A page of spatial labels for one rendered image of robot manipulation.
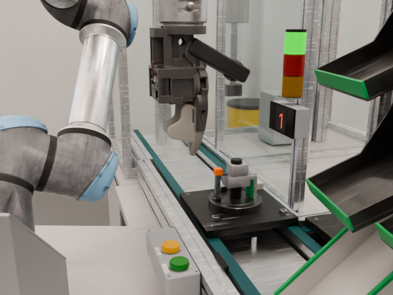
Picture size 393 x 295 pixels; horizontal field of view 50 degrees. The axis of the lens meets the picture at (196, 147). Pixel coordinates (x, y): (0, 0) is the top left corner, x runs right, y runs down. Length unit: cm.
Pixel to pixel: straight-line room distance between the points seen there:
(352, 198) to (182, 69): 31
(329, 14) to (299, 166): 115
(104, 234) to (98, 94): 45
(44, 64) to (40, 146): 378
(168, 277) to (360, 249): 36
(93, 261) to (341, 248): 64
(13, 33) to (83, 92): 377
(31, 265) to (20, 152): 21
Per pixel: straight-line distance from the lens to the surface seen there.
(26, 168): 85
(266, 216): 107
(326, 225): 107
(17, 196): 82
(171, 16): 66
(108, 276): 106
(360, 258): 71
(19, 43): 470
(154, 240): 98
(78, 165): 87
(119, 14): 109
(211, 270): 88
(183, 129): 69
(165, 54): 66
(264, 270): 97
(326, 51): 213
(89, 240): 122
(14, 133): 86
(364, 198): 60
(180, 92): 66
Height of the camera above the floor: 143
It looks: 16 degrees down
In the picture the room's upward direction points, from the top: straight up
